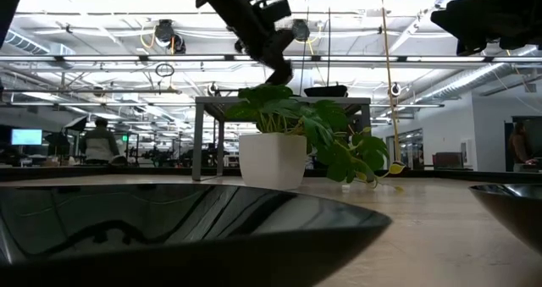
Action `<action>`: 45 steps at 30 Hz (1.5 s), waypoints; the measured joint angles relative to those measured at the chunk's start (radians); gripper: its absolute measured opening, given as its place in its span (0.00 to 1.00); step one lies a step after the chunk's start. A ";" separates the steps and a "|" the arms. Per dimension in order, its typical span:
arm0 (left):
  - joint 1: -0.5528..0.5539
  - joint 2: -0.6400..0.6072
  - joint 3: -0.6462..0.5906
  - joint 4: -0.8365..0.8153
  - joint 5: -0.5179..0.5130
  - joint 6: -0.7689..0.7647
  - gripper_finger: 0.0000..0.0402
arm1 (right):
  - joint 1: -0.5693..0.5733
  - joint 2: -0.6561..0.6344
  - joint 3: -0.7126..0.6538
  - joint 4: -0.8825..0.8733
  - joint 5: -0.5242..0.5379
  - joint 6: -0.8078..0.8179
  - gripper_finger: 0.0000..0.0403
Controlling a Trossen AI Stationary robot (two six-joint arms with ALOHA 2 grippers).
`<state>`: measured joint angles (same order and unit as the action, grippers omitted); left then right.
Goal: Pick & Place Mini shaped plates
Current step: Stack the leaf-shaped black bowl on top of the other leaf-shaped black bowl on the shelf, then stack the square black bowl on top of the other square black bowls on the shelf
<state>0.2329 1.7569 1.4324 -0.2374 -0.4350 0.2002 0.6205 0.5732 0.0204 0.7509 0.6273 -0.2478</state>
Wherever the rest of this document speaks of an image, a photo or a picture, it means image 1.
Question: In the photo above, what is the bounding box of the black wavy round plate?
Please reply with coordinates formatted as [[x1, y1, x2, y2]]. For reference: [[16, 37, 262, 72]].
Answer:
[[0, 183, 393, 287], [467, 183, 542, 257]]

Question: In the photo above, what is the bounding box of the black ceiling cord reel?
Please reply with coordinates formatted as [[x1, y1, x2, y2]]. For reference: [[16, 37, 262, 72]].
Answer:
[[291, 19, 312, 44], [152, 19, 187, 55]]

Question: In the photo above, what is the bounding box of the black studio lamp shade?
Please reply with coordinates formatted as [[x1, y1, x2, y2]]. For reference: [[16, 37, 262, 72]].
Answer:
[[63, 116, 88, 133]]

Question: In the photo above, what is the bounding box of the lit blue computer monitor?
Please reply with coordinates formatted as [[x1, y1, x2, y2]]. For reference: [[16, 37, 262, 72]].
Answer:
[[10, 129, 44, 147]]

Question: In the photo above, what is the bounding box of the person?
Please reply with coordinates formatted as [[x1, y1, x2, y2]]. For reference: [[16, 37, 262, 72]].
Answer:
[[506, 121, 539, 173], [81, 116, 123, 166]]

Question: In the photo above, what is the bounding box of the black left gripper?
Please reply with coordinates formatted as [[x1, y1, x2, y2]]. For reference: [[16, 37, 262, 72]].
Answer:
[[235, 22, 296, 87]]

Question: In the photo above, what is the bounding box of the black wavy square plate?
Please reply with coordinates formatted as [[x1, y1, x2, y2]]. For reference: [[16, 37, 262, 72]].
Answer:
[[302, 84, 349, 99]]

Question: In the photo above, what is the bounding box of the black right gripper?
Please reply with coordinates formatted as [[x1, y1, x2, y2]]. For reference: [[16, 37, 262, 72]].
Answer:
[[430, 0, 526, 56]]

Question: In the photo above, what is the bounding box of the green plant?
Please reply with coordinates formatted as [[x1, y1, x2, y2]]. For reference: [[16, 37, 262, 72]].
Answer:
[[224, 85, 407, 194]]

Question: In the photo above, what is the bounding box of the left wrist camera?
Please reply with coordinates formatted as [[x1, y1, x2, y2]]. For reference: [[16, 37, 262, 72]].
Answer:
[[264, 1, 294, 24]]

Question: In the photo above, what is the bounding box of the black hanging cable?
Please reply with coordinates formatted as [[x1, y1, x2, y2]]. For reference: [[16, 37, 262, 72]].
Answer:
[[325, 0, 332, 87]]

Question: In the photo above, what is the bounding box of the yellow hanging power cable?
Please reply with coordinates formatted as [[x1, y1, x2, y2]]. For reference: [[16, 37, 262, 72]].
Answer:
[[378, 0, 402, 163]]

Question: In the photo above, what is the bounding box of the long ceiling light strip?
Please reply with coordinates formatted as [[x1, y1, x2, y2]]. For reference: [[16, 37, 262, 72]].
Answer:
[[0, 54, 542, 63]]

